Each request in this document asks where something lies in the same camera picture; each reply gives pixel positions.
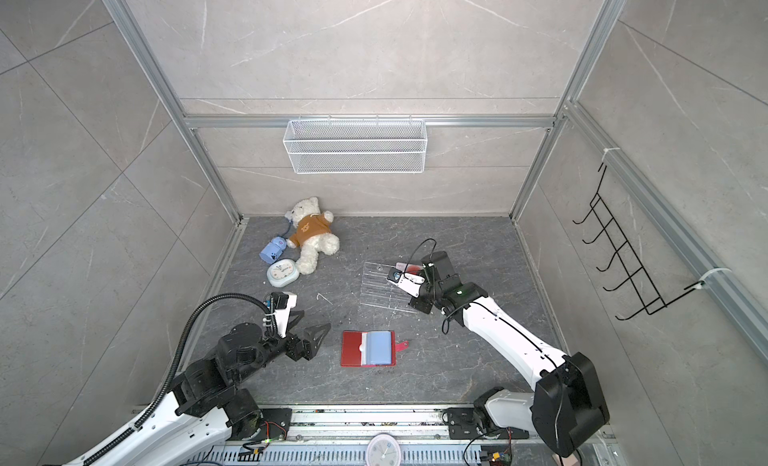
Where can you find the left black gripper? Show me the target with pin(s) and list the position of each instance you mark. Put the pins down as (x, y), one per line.
(298, 351)

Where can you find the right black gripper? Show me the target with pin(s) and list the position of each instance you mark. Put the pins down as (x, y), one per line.
(419, 304)

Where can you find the red leather card holder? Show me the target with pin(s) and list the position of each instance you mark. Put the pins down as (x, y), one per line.
(370, 349)

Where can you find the clear acrylic card stand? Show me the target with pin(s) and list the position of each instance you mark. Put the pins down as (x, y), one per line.
(378, 293)

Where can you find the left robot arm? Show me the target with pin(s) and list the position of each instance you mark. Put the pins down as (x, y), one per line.
(206, 404)

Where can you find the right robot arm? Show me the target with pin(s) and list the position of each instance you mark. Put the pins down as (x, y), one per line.
(567, 405)

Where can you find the light blue alarm clock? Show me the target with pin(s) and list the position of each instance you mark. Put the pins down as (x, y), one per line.
(282, 273)

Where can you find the blue small bottle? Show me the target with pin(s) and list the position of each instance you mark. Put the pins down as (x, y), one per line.
(273, 251)

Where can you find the white teddy bear orange shirt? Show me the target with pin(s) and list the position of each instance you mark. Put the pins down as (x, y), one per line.
(312, 235)

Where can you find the white round clock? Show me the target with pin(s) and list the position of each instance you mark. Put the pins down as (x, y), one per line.
(383, 450)

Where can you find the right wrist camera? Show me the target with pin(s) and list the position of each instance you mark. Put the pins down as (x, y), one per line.
(409, 283)

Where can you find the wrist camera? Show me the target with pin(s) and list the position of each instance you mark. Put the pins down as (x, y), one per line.
(409, 283)
(281, 304)

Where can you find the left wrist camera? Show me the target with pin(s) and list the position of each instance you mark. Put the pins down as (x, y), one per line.
(281, 304)

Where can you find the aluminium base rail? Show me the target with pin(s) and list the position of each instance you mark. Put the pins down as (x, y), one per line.
(431, 434)

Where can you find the white wire mesh basket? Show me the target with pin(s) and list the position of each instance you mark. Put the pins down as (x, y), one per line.
(356, 146)

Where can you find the black wire hook rack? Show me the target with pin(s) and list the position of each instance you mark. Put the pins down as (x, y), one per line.
(623, 252)

